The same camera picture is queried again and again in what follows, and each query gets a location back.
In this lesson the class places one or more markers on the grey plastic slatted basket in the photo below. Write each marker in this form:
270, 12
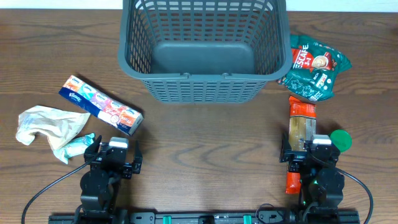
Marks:
204, 51

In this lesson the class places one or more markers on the beige paper bag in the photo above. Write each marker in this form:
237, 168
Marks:
59, 126

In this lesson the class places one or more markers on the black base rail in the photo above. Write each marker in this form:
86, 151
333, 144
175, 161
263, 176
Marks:
264, 216

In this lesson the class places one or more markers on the green Nescafe coffee bag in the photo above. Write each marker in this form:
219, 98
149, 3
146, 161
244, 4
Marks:
315, 67

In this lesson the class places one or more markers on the green lidded jar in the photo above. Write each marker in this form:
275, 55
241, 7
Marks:
341, 139

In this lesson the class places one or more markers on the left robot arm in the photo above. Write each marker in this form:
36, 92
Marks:
100, 185

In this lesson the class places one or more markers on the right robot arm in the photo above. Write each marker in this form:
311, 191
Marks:
312, 175

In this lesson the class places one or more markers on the orange spaghetti packet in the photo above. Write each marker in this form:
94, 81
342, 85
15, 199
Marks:
302, 127

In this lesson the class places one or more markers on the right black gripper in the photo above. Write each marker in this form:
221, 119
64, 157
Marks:
310, 158

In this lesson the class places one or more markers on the Kleenex tissue multipack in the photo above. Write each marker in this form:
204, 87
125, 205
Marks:
100, 105

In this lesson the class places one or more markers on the teal snack packet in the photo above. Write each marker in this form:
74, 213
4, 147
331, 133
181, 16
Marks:
75, 147

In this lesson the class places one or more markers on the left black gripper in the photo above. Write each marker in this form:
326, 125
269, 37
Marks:
112, 165

